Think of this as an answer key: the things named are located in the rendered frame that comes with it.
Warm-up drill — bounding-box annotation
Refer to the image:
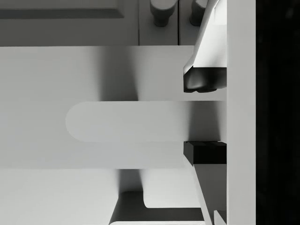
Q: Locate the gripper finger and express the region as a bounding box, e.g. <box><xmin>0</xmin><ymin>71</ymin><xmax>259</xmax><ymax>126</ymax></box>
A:
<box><xmin>183</xmin><ymin>0</ymin><xmax>227</xmax><ymax>93</ymax></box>
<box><xmin>183</xmin><ymin>141</ymin><xmax>227</xmax><ymax>225</ymax></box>

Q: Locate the white cabinet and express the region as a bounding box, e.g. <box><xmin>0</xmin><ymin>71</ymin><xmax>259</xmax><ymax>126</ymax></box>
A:
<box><xmin>0</xmin><ymin>0</ymin><xmax>227</xmax><ymax>225</ymax></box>

